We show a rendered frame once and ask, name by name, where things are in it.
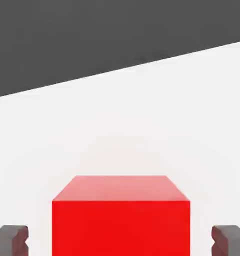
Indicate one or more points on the small red cube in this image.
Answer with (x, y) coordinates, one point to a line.
(121, 224)

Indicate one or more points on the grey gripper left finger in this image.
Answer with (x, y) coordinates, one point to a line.
(8, 242)

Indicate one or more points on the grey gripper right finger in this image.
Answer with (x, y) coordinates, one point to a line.
(232, 242)

